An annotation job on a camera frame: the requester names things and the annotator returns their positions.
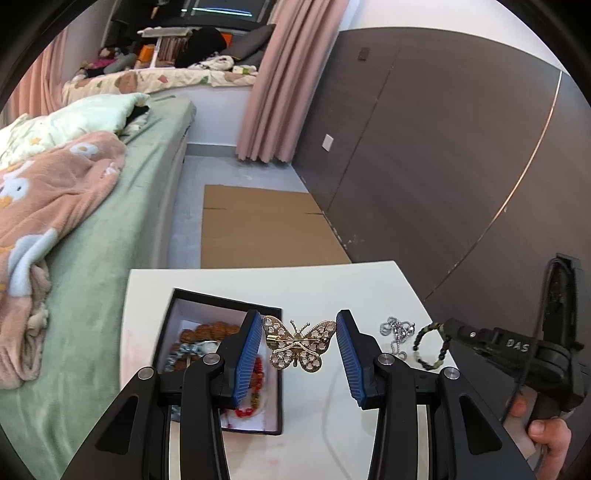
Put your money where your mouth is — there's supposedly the white folding table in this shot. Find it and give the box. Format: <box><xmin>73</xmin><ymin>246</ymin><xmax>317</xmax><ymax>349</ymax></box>
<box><xmin>139</xmin><ymin>27</ymin><xmax>192</xmax><ymax>70</ymax></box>

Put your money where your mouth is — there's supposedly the pink curtain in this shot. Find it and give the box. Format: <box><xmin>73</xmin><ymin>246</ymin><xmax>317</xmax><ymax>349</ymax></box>
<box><xmin>238</xmin><ymin>0</ymin><xmax>349</xmax><ymax>164</ymax></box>
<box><xmin>9</xmin><ymin>34</ymin><xmax>68</xmax><ymax>121</ymax></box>

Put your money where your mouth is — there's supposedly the brown wooden bead bracelet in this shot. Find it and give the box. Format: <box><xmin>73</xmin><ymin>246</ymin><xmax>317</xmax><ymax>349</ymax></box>
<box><xmin>173</xmin><ymin>323</ymin><xmax>243</xmax><ymax>360</ymax></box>

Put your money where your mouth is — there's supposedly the light green quilt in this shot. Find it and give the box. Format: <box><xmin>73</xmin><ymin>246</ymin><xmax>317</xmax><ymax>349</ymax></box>
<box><xmin>0</xmin><ymin>92</ymin><xmax>151</xmax><ymax>162</ymax></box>

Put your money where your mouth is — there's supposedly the person's right hand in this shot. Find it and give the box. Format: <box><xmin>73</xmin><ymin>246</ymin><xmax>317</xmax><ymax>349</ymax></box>
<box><xmin>505</xmin><ymin>388</ymin><xmax>573</xmax><ymax>476</ymax></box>

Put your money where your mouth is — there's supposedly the pink printed blanket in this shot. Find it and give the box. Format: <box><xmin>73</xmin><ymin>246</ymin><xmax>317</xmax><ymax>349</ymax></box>
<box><xmin>0</xmin><ymin>130</ymin><xmax>127</xmax><ymax>388</ymax></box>

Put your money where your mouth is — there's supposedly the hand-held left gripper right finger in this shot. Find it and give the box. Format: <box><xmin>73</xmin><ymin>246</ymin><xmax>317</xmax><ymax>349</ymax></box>
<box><xmin>335</xmin><ymin>309</ymin><xmax>536</xmax><ymax>480</ymax></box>

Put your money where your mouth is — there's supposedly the black bag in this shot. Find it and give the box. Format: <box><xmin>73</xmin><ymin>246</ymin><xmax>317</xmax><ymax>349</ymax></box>
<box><xmin>175</xmin><ymin>27</ymin><xmax>229</xmax><ymax>68</ymax></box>

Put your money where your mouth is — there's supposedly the red bead bracelet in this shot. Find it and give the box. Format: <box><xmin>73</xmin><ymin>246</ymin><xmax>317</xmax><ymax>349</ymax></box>
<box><xmin>235</xmin><ymin>357</ymin><xmax>267</xmax><ymax>418</ymax></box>

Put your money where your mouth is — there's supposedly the silver chain necklace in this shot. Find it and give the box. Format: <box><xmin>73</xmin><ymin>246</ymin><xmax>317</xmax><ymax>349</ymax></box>
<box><xmin>379</xmin><ymin>316</ymin><xmax>416</xmax><ymax>361</ymax></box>

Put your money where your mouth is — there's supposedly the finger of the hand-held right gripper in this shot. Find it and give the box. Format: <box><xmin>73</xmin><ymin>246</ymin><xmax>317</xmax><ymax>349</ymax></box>
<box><xmin>441</xmin><ymin>318</ymin><xmax>498</xmax><ymax>357</ymax></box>

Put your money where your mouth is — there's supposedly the cream printed bedding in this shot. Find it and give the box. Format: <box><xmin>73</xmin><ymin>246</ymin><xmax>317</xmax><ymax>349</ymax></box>
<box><xmin>62</xmin><ymin>67</ymin><xmax>257</xmax><ymax>104</ymax></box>

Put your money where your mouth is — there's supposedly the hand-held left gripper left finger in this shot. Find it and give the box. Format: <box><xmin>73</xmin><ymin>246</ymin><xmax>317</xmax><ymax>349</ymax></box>
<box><xmin>60</xmin><ymin>309</ymin><xmax>265</xmax><ymax>480</ymax></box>

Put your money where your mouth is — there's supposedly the black jewelry box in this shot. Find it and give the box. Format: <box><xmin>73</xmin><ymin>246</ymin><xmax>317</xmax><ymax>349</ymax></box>
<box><xmin>154</xmin><ymin>287</ymin><xmax>283</xmax><ymax>436</ymax></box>

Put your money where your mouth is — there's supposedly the white plush toy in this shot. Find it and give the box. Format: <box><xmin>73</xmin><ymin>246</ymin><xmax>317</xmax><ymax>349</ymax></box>
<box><xmin>189</xmin><ymin>54</ymin><xmax>238</xmax><ymax>71</ymax></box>

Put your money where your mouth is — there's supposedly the grey roll pillow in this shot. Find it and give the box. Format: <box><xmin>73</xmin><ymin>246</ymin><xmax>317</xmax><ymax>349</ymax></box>
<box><xmin>104</xmin><ymin>53</ymin><xmax>139</xmax><ymax>75</ymax></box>

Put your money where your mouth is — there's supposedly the dark brown wardrobe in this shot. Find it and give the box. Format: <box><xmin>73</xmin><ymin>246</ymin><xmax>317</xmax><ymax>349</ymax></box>
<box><xmin>291</xmin><ymin>28</ymin><xmax>591</xmax><ymax>324</ymax></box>

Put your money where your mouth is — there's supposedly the gold butterfly brooch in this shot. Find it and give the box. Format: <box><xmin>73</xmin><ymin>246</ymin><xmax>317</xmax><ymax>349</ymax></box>
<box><xmin>262</xmin><ymin>316</ymin><xmax>337</xmax><ymax>374</ymax></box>

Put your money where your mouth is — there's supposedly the flat brown cardboard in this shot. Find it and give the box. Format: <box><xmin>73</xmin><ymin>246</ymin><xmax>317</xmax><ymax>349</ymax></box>
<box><xmin>201</xmin><ymin>185</ymin><xmax>352</xmax><ymax>268</ymax></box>

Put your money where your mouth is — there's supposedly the bed with green sheet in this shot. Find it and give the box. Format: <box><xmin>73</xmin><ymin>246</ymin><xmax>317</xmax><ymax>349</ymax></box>
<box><xmin>0</xmin><ymin>97</ymin><xmax>197</xmax><ymax>480</ymax></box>

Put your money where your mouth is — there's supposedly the dark bead bracelet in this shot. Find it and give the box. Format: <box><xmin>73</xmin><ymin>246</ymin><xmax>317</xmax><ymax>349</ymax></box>
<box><xmin>411</xmin><ymin>322</ymin><xmax>451</xmax><ymax>371</ymax></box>

